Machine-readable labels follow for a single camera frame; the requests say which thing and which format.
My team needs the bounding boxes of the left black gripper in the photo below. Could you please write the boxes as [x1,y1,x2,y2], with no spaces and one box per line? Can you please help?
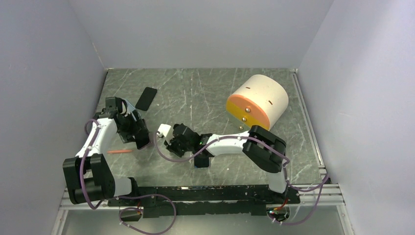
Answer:
[117,110,148,143]

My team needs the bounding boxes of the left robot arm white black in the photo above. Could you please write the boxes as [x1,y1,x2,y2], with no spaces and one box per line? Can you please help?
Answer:
[63,97,150,209]

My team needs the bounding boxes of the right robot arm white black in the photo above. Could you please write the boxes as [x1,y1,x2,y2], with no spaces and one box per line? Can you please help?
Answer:
[155,124,289,203]

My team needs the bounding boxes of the light blue phone case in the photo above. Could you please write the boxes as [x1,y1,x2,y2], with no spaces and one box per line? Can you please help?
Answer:
[123,99,138,114]

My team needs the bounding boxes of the black phone face down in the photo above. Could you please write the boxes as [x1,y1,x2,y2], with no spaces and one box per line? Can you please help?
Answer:
[135,87,158,111]

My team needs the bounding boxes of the orange pry stick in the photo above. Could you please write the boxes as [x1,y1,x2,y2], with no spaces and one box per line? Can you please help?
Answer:
[107,149,133,154]

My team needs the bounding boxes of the white cylinder orange yellow face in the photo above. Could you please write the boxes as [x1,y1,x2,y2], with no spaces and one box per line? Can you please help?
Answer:
[225,74,289,131]

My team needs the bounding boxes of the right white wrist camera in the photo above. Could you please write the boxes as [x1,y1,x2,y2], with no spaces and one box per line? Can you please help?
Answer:
[157,124,173,140]

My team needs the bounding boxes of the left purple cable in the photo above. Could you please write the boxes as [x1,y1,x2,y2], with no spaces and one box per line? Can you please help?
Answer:
[79,118,104,211]

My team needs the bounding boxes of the purple cable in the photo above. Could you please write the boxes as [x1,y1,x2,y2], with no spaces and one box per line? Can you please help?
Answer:
[79,118,104,211]
[153,131,330,192]

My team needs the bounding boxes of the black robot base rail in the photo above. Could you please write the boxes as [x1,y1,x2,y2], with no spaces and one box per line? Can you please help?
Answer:
[108,185,300,218]

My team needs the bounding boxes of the aluminium frame rail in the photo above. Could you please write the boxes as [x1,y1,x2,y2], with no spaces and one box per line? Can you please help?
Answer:
[59,188,110,211]

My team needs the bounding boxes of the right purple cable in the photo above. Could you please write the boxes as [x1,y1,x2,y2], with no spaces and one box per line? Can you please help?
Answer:
[153,131,330,192]

